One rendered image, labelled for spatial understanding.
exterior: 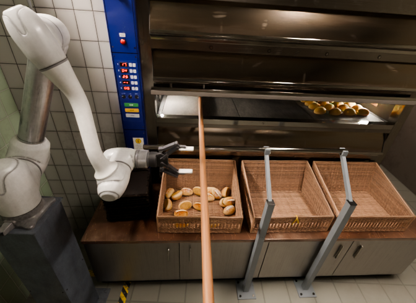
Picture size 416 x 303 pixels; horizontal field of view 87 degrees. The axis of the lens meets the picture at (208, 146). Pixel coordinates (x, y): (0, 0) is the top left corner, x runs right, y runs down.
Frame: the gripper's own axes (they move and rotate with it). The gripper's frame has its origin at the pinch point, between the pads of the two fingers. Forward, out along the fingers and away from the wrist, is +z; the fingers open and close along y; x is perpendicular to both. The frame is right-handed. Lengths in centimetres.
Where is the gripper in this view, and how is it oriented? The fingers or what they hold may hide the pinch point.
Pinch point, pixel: (190, 160)
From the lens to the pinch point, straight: 109.9
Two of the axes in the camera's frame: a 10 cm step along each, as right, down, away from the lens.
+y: -0.7, 8.5, 5.2
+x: 0.4, 5.3, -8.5
